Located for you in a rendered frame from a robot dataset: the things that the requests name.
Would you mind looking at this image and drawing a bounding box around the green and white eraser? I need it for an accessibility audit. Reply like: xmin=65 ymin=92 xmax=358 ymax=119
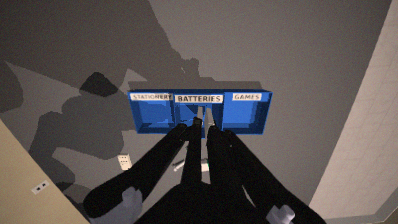
xmin=201 ymin=159 xmax=209 ymax=171

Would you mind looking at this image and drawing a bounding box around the cream domino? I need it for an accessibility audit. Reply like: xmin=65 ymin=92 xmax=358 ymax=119
xmin=118 ymin=154 xmax=132 ymax=170

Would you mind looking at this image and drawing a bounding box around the blue rack of three labelled bins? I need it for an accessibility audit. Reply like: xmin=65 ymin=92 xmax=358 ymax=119
xmin=127 ymin=89 xmax=273 ymax=139

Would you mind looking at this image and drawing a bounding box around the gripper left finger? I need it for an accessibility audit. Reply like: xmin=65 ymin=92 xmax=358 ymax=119
xmin=83 ymin=106 xmax=203 ymax=224

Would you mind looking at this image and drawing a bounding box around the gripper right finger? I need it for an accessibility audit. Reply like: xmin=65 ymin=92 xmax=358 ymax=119
xmin=204 ymin=108 xmax=327 ymax=224

